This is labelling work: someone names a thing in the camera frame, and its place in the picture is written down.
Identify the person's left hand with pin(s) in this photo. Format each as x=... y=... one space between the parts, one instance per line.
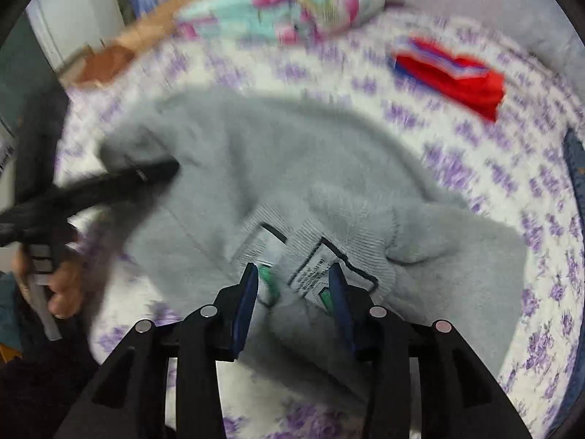
x=65 y=283

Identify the red blue white folded garment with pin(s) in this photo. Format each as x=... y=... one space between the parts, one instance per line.
x=463 y=79

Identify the grey fleece pants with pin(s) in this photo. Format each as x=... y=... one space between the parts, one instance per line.
x=313 y=176

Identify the blue bed frame edge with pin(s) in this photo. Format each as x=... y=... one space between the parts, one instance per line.
x=574 y=157

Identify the white purple floral bedsheet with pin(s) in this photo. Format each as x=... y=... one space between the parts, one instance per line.
x=512 y=171

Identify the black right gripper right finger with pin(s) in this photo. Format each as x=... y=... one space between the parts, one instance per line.
x=409 y=365

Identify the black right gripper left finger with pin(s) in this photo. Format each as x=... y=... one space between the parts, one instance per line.
x=161 y=381

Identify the folded turquoise pink floral blanket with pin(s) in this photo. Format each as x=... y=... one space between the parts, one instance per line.
x=286 y=22

